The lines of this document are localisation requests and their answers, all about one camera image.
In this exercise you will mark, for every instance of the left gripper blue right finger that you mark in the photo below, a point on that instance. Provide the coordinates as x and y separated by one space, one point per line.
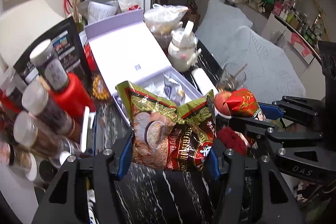
213 165

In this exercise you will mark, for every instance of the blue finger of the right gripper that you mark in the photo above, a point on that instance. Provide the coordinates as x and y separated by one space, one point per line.
272 112

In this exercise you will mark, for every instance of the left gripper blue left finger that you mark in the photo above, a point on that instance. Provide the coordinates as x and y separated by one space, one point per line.
124 153

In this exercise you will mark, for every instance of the dark red fluffy scrunchie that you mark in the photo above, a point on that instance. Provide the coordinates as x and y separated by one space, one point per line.
232 140

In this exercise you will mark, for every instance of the red orange snack packet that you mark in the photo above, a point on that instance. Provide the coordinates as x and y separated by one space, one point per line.
242 103

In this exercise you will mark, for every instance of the brown green snack packet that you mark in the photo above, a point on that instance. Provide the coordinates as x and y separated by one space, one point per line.
167 136

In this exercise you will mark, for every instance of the silver foil snack packet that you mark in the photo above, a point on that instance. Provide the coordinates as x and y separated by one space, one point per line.
173 90

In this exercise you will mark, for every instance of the leaf patterned chair front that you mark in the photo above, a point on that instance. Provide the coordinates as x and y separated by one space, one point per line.
270 74

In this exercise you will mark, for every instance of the leaf patterned chair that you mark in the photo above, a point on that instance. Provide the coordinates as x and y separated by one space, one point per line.
270 74
221 21

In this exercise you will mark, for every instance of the blue white medicine box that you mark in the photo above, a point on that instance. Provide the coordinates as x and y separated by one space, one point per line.
88 132

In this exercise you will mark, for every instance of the glass mug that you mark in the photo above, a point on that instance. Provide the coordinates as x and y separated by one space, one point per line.
232 77

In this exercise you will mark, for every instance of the red apple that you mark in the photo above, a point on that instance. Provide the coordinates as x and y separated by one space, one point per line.
223 103

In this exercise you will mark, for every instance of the white cabinet counter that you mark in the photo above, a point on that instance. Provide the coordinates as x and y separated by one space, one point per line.
304 63

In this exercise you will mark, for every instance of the red plastic canister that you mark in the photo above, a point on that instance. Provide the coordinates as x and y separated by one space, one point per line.
74 98

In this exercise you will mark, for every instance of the leaf patterned chair rear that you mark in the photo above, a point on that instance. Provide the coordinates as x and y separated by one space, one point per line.
221 21

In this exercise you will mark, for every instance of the cream cartoon water bottle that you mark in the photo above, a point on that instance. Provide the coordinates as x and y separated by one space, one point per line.
182 50

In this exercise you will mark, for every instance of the lavender open gift box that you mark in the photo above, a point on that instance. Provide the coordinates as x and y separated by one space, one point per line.
125 50

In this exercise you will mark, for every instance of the dark lidded jar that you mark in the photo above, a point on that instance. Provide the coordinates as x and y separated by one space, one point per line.
46 60

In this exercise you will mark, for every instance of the clear plastic bag of food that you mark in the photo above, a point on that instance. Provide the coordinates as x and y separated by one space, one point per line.
162 19

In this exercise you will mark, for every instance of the grey foil bag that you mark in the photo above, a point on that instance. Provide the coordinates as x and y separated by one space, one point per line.
97 10

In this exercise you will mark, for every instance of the woven straw fan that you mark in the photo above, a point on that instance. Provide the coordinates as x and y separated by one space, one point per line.
76 15

